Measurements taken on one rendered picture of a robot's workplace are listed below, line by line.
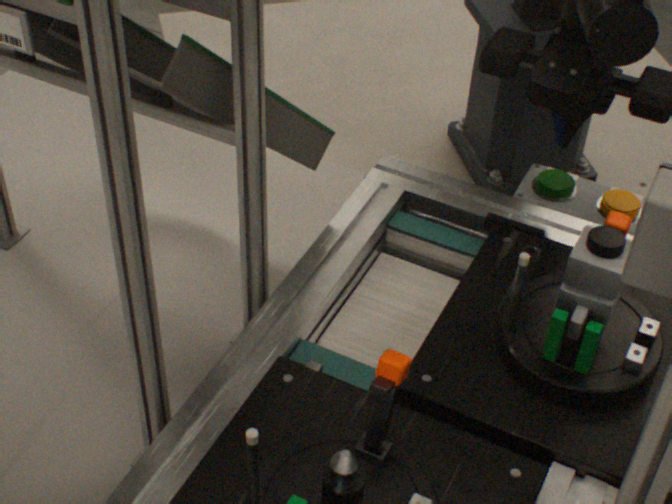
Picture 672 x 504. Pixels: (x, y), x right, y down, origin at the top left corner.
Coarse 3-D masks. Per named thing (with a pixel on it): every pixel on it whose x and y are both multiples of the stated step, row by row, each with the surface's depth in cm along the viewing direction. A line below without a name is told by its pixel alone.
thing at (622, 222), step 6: (612, 216) 84; (618, 216) 84; (624, 216) 84; (606, 222) 83; (612, 222) 83; (618, 222) 83; (624, 222) 83; (630, 222) 83; (618, 228) 83; (624, 228) 83; (624, 234) 83
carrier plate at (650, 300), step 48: (528, 240) 97; (480, 288) 92; (624, 288) 93; (432, 336) 87; (480, 336) 87; (432, 384) 83; (480, 384) 83; (480, 432) 81; (528, 432) 80; (576, 432) 80; (624, 432) 80
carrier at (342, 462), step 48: (288, 384) 83; (336, 384) 83; (240, 432) 79; (288, 432) 79; (336, 432) 77; (432, 432) 79; (192, 480) 75; (240, 480) 76; (288, 480) 73; (336, 480) 68; (384, 480) 74; (432, 480) 76; (480, 480) 76; (528, 480) 76
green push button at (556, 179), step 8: (544, 176) 104; (552, 176) 104; (560, 176) 105; (568, 176) 105; (536, 184) 104; (544, 184) 103; (552, 184) 104; (560, 184) 104; (568, 184) 104; (544, 192) 103; (552, 192) 103; (560, 192) 103; (568, 192) 103
